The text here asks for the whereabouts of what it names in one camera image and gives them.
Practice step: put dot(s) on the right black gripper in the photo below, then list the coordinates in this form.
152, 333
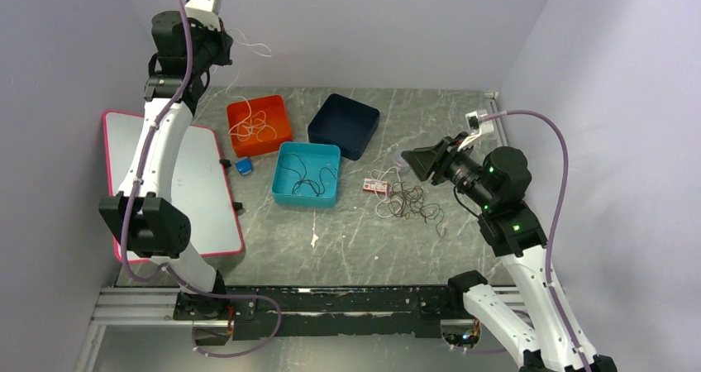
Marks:
437, 158

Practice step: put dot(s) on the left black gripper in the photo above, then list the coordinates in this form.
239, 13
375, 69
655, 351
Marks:
225, 41

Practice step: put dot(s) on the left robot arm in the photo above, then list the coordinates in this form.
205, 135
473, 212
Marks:
140, 213

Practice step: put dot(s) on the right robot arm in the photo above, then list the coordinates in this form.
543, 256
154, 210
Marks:
552, 340

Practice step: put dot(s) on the clear paperclip container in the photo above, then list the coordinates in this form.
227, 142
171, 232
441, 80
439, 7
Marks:
401, 164

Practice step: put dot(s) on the red white small box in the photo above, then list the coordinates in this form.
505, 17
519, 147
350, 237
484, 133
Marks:
375, 186

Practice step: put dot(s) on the dark blue plastic box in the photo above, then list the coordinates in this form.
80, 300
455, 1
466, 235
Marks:
345, 123

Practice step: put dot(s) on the orange plastic box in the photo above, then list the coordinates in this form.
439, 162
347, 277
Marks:
258, 126

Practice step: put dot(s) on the light blue plastic box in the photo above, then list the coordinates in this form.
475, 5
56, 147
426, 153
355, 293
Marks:
306, 175

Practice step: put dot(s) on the blue whiteboard eraser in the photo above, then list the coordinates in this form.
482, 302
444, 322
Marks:
244, 166

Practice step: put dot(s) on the pink framed whiteboard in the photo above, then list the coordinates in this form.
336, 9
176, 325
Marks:
200, 187

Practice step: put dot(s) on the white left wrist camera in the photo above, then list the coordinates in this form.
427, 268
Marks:
204, 5

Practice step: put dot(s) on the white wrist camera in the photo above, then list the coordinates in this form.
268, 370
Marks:
477, 129
204, 5

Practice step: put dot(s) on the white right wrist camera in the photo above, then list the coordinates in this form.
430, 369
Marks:
477, 129

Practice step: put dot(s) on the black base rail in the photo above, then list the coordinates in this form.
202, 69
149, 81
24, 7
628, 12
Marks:
255, 312

